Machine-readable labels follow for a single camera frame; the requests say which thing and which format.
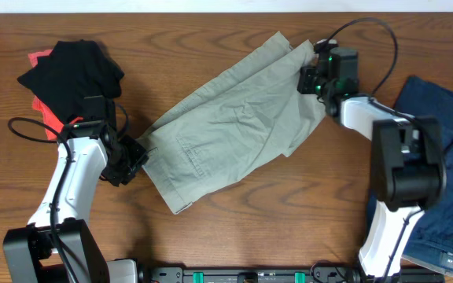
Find khaki green shorts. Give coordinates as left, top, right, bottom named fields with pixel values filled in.
left=138, top=32, right=325, bottom=214

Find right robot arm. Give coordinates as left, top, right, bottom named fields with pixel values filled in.
left=297, top=42, right=447, bottom=282

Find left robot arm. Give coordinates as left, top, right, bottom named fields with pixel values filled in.
left=3, top=96, right=148, bottom=282

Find red folded garment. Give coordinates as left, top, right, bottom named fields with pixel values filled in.
left=28, top=49, right=84, bottom=132

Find black folded garment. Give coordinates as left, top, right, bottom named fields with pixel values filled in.
left=17, top=40, right=124, bottom=124

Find dark blue denim jeans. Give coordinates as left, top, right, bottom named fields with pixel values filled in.
left=366, top=75, right=453, bottom=283

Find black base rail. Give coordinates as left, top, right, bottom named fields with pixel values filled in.
left=147, top=265, right=444, bottom=283

